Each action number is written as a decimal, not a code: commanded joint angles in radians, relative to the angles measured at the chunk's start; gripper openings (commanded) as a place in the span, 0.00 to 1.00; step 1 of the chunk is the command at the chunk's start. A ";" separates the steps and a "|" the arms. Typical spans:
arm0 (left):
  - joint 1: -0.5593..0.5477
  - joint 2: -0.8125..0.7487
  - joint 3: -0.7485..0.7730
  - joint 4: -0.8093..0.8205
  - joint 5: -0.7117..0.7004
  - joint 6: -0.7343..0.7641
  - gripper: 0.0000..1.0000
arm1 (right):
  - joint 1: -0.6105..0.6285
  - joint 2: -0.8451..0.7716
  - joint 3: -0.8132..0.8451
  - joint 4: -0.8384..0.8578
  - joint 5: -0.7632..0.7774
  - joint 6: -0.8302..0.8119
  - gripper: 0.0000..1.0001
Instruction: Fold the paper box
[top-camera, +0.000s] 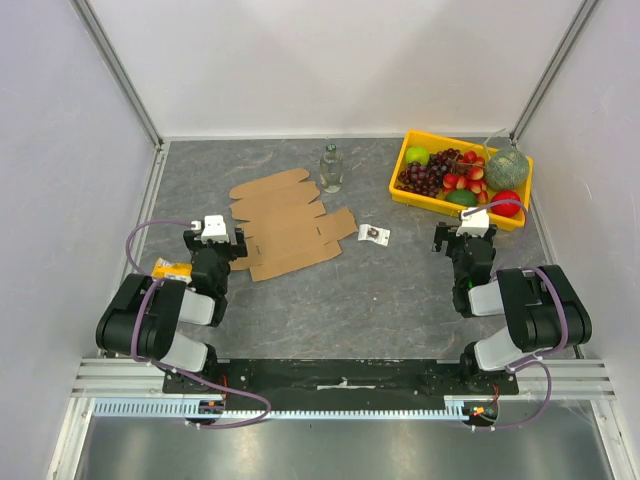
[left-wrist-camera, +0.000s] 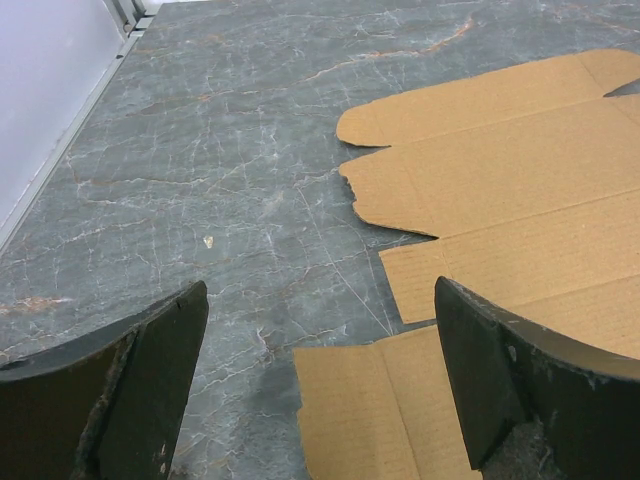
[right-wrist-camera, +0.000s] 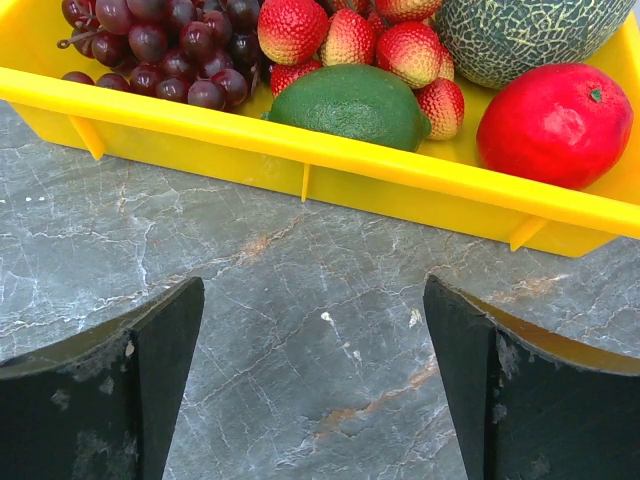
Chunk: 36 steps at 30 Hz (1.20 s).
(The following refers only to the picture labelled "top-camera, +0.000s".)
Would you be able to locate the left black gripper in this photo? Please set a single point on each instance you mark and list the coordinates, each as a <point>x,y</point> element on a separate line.
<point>194,242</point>

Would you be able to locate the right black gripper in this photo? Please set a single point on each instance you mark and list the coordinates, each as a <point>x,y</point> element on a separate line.
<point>443,235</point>

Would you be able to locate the brown cardboard box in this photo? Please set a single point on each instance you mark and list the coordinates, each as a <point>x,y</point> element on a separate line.
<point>286,225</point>

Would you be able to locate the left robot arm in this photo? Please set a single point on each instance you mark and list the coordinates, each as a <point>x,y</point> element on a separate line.
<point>143,317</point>

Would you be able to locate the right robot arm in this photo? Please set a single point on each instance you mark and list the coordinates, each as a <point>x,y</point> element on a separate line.
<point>542,311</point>

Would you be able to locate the green avocado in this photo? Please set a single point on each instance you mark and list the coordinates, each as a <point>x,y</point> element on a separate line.
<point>462,197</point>

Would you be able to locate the red apple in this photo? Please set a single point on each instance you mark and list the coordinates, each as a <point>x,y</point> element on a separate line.
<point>506,203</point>

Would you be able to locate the red cherry cluster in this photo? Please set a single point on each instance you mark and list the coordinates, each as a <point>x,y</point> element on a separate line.
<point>465,170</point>

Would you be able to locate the yellow snack packet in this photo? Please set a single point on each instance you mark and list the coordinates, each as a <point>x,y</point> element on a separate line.
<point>172,270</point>

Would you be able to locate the dark purple grape bunch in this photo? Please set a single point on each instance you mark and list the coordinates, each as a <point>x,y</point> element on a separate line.
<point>425,180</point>

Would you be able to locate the green netted melon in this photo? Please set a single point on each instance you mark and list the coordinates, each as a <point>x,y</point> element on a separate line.
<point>507,169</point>

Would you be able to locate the green apple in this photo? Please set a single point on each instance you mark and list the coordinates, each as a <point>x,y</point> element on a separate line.
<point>417,154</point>

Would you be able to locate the small white packet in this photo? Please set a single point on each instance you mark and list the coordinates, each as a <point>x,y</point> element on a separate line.
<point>367,232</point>

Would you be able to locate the clear glass bottle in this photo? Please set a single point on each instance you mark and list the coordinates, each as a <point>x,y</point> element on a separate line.
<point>331,169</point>

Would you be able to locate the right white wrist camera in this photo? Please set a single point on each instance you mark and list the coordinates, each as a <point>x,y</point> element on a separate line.
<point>474,222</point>

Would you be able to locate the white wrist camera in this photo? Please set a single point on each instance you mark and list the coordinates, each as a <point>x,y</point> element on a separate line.
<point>211,228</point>
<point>474,222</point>

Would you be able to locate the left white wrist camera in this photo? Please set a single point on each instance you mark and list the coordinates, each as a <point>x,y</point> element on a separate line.
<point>211,228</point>

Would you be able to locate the white cable duct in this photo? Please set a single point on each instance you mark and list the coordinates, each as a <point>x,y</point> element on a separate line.
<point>196,409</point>

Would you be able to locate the aluminium frame rail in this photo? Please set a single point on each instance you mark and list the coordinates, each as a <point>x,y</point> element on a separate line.
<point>572,379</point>

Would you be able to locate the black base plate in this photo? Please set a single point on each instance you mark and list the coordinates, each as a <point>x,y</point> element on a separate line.
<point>350,384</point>

